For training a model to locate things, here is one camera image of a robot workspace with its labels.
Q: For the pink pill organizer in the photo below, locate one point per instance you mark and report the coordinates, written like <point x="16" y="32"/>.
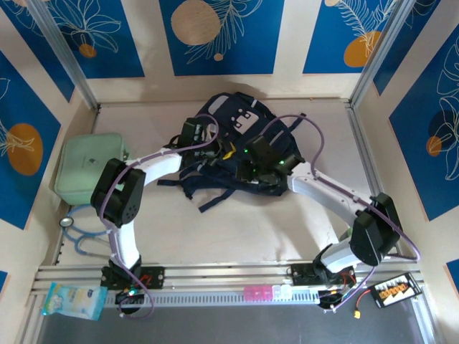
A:
<point x="258" y="293"/>

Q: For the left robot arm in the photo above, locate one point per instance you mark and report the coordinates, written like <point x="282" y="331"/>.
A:
<point x="118" y="200"/>

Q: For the black orange power board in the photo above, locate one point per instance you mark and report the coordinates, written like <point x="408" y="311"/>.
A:
<point x="394" y="290"/>

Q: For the navy blue backpack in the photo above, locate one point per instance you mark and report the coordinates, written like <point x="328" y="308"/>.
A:
<point x="215" y="179"/>

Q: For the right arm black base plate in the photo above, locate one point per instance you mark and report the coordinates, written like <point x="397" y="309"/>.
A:
<point x="301" y="274"/>

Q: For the right aluminium frame post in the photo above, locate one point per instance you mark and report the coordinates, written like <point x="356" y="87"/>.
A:
<point x="378" y="53"/>

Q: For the clear pill organizer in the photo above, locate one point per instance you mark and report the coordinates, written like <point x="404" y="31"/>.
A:
<point x="282" y="292"/>

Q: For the light blue stethoscope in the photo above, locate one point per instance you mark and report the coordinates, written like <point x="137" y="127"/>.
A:
<point x="65" y="222"/>

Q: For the mint green zip pouch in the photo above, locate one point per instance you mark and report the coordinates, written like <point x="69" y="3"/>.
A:
<point x="82" y="165"/>

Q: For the right aluminium table rail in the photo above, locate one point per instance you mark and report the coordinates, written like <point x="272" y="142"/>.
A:
<point x="359" y="136"/>

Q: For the small green item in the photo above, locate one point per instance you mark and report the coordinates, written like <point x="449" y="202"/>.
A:
<point x="345" y="234"/>

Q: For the left aluminium frame post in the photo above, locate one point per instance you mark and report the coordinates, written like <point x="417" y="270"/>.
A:
<point x="66" y="53"/>

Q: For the aluminium frame post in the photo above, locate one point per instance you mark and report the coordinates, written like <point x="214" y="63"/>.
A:
<point x="66" y="53"/>
<point x="378" y="53"/>

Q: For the wet wipes packet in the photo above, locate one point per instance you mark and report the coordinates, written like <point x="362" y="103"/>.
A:
<point x="71" y="299"/>

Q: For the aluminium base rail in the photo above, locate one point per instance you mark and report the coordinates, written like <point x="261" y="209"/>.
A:
<point x="229" y="276"/>

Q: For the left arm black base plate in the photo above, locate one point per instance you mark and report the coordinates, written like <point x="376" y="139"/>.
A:
<point x="154" y="277"/>

